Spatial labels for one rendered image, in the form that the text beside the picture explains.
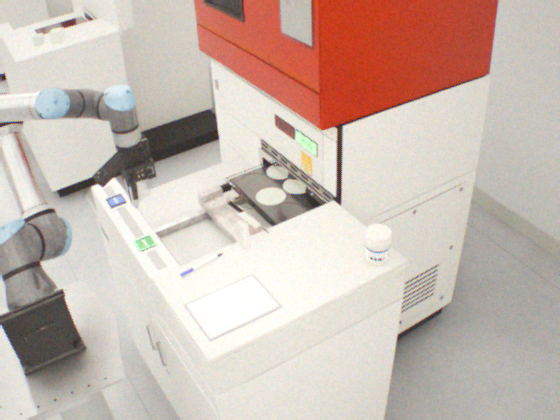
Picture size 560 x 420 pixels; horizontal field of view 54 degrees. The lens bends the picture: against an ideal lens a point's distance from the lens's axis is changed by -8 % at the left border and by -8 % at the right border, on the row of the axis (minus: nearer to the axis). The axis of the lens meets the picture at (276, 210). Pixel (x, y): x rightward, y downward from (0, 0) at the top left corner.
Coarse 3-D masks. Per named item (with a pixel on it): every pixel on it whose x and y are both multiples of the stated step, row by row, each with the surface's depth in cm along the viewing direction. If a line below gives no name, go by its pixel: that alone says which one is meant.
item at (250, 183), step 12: (264, 168) 215; (240, 180) 209; (252, 180) 209; (264, 180) 209; (276, 180) 208; (252, 192) 203; (288, 192) 202; (288, 204) 197; (300, 204) 196; (312, 204) 196; (276, 216) 192; (288, 216) 192
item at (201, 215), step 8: (240, 200) 210; (192, 216) 202; (200, 216) 203; (208, 216) 205; (168, 224) 199; (176, 224) 199; (184, 224) 201; (192, 224) 203; (160, 232) 197; (168, 232) 199
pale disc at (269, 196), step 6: (258, 192) 203; (264, 192) 203; (270, 192) 203; (276, 192) 202; (282, 192) 202; (258, 198) 200; (264, 198) 200; (270, 198) 200; (276, 198) 200; (282, 198) 200; (264, 204) 198; (270, 204) 197; (276, 204) 197
